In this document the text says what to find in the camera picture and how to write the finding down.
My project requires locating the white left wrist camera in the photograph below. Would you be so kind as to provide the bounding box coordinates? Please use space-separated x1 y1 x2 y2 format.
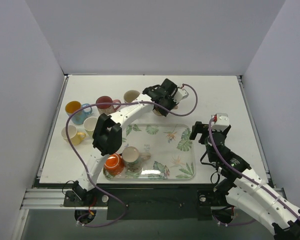
173 88 189 103

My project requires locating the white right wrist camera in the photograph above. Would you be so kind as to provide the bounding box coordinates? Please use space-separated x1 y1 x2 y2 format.
211 113 230 131

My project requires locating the lime green mug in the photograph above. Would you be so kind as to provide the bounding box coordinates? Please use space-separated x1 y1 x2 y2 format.
83 116 98 138

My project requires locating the blue butterfly mug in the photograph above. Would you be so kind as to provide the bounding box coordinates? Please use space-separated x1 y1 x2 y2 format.
65 101 93 125

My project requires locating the cream floral mug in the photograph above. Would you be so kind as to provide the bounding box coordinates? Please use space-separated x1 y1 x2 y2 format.
123 90 141 103

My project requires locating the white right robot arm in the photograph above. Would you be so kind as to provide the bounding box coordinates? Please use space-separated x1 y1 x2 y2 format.
189 119 300 240

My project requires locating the yellow mug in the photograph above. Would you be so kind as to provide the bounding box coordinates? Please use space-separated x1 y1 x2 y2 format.
61 125 87 146

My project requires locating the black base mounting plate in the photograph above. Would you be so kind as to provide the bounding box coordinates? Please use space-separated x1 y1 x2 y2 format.
63 183 236 223

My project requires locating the aluminium frame rail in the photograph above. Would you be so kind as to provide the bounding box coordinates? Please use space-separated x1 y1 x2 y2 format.
20 187 290 211

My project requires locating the floral leaf serving tray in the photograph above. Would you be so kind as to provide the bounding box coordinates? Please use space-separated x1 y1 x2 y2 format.
103 123 196 181

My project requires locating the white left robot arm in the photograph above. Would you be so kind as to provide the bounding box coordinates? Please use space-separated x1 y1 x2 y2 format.
92 78 189 156

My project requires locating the cream coral pattern mug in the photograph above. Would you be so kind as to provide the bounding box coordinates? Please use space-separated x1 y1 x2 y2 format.
122 146 151 173

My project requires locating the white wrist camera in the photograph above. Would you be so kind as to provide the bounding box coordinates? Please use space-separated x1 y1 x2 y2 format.
211 113 230 131
173 88 189 103

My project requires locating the orange mug black handle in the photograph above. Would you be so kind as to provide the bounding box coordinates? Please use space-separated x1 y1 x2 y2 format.
103 153 125 176

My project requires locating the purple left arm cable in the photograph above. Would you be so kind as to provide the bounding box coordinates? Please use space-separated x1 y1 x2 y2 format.
64 83 199 227

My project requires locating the beige round teapot mug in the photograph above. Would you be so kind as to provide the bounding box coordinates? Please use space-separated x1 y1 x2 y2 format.
152 106 168 117

